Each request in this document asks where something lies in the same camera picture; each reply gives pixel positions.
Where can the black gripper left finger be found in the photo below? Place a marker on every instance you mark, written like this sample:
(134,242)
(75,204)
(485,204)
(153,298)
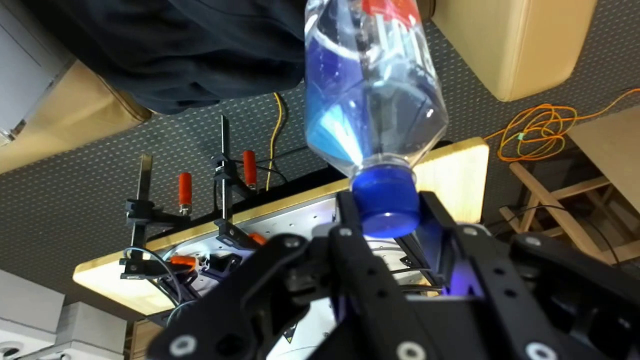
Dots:
(361,281)

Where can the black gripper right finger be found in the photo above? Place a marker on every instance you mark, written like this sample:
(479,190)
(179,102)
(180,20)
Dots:
(493,266)

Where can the clear plastic bottle blue cap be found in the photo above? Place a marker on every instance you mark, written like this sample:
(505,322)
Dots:
(372,100)

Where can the black cloth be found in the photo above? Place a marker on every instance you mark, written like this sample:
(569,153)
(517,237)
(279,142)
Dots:
(180,46)

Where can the wooden frame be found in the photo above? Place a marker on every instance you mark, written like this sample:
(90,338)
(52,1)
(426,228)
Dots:
(552,203)

